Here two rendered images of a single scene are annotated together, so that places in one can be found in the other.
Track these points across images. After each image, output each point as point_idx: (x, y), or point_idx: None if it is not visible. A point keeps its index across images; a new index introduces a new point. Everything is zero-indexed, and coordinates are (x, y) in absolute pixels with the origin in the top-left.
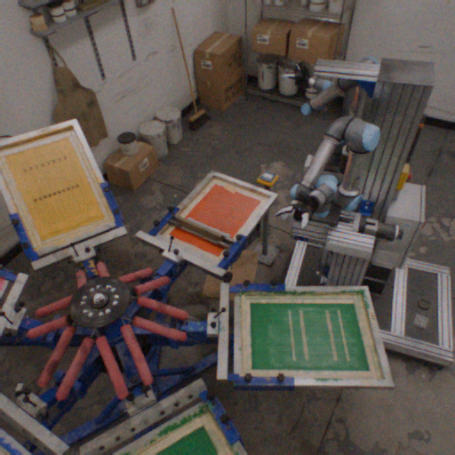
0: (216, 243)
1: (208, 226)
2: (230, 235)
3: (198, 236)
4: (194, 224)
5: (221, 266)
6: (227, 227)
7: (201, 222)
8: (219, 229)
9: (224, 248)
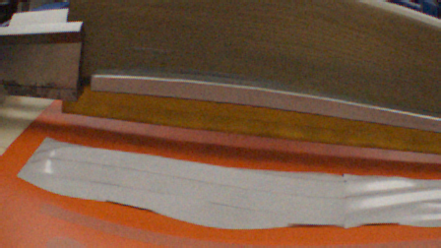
0: (122, 123)
1: (352, 218)
2: (19, 173)
3: (351, 147)
4: (396, 7)
5: (41, 8)
6: (73, 239)
7: (440, 222)
8: (181, 223)
9: (45, 109)
